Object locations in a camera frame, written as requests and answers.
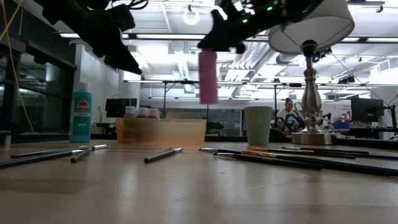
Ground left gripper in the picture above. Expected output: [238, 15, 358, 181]
[77, 9, 143, 76]

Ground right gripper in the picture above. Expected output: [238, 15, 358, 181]
[197, 0, 290, 54]

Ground tall pink paint bottle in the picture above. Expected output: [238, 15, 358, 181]
[198, 49, 220, 105]

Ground dark blue paint bottle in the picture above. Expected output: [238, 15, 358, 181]
[124, 105, 137, 119]

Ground tall teal paint bottle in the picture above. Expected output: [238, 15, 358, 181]
[68, 81, 93, 144]

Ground ceiling light strip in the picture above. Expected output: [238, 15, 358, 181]
[58, 32, 270, 40]

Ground orange translucent plastic bin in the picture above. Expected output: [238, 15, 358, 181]
[114, 117, 208, 147]

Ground black background chair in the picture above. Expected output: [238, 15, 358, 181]
[206, 121, 225, 135]

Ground pale green plastic cup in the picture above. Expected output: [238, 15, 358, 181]
[243, 106, 274, 147]

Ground silver lamp white shade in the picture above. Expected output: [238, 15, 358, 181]
[268, 0, 355, 146]

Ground person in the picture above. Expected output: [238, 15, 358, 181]
[275, 97, 307, 134]

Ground right paintbrushes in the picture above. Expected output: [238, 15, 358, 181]
[241, 149, 398, 179]

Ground clear plastic lamp wrap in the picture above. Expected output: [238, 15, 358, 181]
[294, 101, 335, 133]

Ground black monitor on stand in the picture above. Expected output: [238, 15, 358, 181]
[350, 96, 386, 123]

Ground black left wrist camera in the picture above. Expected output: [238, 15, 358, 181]
[106, 3, 137, 32]

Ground black background rig frame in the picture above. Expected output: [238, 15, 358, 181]
[124, 79, 212, 119]

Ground yellow cable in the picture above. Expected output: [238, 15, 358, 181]
[0, 0, 35, 134]

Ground small white bracket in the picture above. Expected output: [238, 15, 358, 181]
[2, 131, 13, 149]

